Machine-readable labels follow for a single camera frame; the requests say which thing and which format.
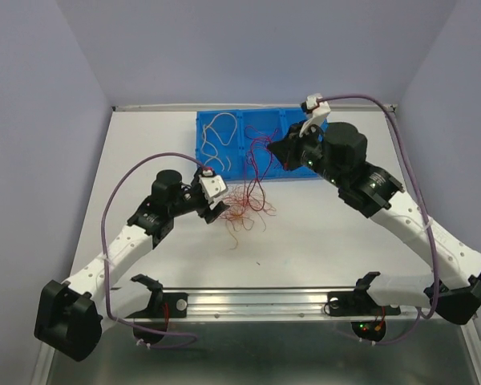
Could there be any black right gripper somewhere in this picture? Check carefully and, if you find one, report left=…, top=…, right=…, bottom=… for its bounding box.
left=268, top=119, right=346, bottom=188

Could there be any thick dark red wire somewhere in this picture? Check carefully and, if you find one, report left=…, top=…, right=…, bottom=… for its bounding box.
left=242, top=126, right=284, bottom=208

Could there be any red wire bundle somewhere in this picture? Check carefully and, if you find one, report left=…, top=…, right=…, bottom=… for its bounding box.
left=218, top=184, right=277, bottom=252

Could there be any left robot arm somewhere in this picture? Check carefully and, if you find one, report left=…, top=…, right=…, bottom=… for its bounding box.
left=34, top=168, right=228, bottom=362

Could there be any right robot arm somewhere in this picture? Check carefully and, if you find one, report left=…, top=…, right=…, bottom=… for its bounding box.
left=267, top=122, right=481, bottom=325

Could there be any blue three-compartment plastic bin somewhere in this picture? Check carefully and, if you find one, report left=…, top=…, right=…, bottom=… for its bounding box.
left=195, top=107, right=315, bottom=181

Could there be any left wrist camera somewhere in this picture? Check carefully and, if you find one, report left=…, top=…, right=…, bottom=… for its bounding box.
left=198, top=168, right=228, bottom=203

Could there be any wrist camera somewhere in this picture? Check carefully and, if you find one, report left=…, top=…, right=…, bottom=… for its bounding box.
left=198, top=168, right=228, bottom=203
left=299, top=93, right=331, bottom=137

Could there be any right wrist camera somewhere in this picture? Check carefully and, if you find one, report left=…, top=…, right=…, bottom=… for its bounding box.
left=299, top=93, right=331, bottom=137

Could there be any aluminium front mounting rail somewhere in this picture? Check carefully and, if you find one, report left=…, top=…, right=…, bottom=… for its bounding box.
left=103, top=285, right=478, bottom=322

